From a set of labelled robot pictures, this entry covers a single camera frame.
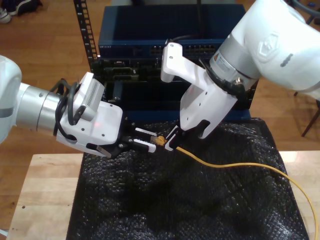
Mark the black server chassis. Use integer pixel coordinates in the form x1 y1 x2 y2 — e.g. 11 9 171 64
98 57 212 83

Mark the blue network switch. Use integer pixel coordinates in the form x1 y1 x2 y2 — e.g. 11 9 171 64
97 4 247 60

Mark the black camera cable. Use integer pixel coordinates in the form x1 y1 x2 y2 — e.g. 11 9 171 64
66 81 87 126
171 0 203 43

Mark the black rack drawer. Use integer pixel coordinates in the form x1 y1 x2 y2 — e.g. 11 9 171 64
101 80 251 111

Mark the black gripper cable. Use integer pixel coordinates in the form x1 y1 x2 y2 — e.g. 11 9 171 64
51 78 78 145
199 58 251 98

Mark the black rack frame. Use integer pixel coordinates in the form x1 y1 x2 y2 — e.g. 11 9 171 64
73 0 259 111

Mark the black bubble mat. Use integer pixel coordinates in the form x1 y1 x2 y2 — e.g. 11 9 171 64
66 119 310 240

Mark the yellow network cable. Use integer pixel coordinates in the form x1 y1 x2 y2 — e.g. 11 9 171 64
149 135 316 240

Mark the white sneaker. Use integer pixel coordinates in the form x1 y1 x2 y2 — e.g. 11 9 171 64
0 7 13 25

